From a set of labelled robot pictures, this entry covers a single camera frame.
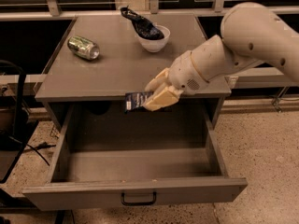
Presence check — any black chair frame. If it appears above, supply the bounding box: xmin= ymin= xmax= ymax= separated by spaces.
xmin=0 ymin=60 xmax=38 ymax=184

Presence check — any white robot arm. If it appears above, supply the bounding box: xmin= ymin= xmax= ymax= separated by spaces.
xmin=143 ymin=2 xmax=299 ymax=111

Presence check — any black cable on floor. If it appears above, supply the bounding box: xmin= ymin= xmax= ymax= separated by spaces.
xmin=8 ymin=135 xmax=58 ymax=166

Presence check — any dark blue rxbar wrapper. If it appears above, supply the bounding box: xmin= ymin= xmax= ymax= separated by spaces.
xmin=124 ymin=91 xmax=152 ymax=112

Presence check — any green soda can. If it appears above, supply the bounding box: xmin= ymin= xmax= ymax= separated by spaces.
xmin=67 ymin=35 xmax=100 ymax=61

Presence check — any open grey top drawer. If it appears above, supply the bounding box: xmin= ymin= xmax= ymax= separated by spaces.
xmin=23 ymin=102 xmax=248 ymax=211

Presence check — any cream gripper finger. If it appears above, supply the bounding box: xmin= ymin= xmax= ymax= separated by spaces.
xmin=143 ymin=82 xmax=183 ymax=111
xmin=145 ymin=68 xmax=170 ymax=92

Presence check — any grey drawer cabinet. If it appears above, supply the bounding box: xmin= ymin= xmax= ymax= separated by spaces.
xmin=33 ymin=13 xmax=232 ymax=133

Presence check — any metal window railing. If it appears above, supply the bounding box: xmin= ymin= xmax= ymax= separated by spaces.
xmin=0 ymin=0 xmax=299 ymax=91

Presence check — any black drawer handle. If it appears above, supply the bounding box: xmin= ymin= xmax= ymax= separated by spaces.
xmin=121 ymin=191 xmax=157 ymax=207

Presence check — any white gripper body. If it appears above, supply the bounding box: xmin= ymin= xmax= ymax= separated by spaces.
xmin=168 ymin=50 xmax=208 ymax=95

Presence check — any white bowl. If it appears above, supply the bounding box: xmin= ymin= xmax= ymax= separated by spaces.
xmin=137 ymin=25 xmax=170 ymax=53

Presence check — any dark blue chip bag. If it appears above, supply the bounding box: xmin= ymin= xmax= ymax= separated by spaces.
xmin=121 ymin=7 xmax=164 ymax=40

